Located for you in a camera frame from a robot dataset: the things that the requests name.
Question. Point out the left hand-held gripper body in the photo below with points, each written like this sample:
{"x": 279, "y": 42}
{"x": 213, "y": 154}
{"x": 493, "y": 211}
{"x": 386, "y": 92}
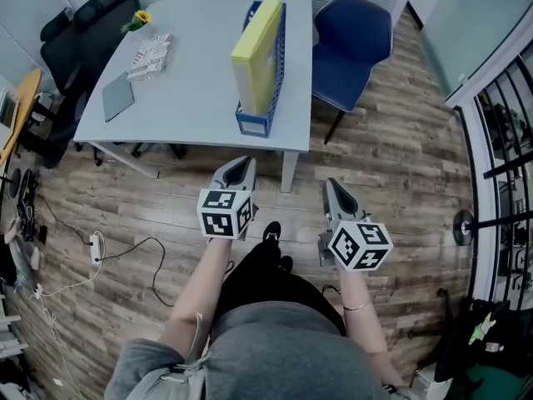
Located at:
{"x": 216, "y": 215}

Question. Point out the blue plastic file rack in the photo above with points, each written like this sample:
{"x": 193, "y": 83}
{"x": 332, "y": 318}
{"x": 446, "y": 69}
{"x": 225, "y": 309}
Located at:
{"x": 252, "y": 125}

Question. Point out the yellow file box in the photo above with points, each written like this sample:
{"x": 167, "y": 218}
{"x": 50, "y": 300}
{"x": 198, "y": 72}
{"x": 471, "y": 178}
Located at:
{"x": 254, "y": 61}

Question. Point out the person's grey shirt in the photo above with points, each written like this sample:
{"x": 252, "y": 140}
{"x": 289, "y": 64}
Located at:
{"x": 283, "y": 356}

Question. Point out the frosted glass door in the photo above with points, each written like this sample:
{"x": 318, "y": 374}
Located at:
{"x": 470, "y": 31}

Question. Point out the small plastic bottle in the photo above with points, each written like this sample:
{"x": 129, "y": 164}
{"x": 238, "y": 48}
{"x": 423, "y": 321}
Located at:
{"x": 494, "y": 347}

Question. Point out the black stanchion post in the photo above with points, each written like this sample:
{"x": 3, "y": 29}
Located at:
{"x": 463, "y": 228}

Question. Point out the white table leg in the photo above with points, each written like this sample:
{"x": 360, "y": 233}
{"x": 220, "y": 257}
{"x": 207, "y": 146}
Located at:
{"x": 289, "y": 171}
{"x": 125, "y": 160}

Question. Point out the white power strip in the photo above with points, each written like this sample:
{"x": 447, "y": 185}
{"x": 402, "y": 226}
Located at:
{"x": 96, "y": 249}

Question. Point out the yellow round table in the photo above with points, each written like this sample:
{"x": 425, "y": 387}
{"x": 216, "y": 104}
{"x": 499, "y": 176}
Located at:
{"x": 27, "y": 98}

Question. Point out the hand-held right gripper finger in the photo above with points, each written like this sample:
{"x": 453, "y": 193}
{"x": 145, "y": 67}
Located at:
{"x": 330, "y": 204}
{"x": 355, "y": 214}

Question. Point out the white patterned book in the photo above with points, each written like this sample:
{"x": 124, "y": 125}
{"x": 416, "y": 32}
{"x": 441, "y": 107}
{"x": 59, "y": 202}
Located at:
{"x": 150, "y": 56}

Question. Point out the person's right forearm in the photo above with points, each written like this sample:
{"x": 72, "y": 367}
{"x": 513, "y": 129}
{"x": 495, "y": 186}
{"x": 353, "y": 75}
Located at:
{"x": 366, "y": 327}

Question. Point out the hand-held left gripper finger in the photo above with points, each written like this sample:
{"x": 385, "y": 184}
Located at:
{"x": 250, "y": 179}
{"x": 217, "y": 181}

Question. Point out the green partition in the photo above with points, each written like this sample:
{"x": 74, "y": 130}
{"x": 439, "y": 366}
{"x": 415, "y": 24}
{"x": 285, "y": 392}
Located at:
{"x": 491, "y": 383}

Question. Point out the black mesh office chair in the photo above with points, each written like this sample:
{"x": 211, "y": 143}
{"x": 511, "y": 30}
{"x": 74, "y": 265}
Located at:
{"x": 83, "y": 44}

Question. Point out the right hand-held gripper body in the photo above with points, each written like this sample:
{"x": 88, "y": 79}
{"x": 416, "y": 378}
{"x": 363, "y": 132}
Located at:
{"x": 362, "y": 246}

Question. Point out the person's black trousers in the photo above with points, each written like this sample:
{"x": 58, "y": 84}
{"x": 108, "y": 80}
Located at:
{"x": 266, "y": 281}

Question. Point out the black shoe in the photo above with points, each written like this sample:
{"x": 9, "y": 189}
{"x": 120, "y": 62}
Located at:
{"x": 272, "y": 231}
{"x": 285, "y": 263}

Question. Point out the green and yellow papers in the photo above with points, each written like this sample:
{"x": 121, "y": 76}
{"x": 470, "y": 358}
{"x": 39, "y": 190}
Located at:
{"x": 481, "y": 329}

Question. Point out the yellow flower plant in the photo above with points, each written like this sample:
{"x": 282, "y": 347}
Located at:
{"x": 140, "y": 17}

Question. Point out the black metal railing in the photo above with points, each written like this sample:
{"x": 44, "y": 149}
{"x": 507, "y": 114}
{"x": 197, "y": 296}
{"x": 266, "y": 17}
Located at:
{"x": 504, "y": 169}

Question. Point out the blue padded chair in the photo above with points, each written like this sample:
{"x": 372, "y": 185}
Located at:
{"x": 354, "y": 44}

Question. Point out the grey notebook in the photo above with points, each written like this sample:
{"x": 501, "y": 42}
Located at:
{"x": 118, "y": 96}

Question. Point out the person's left forearm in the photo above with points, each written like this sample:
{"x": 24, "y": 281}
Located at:
{"x": 200, "y": 294}

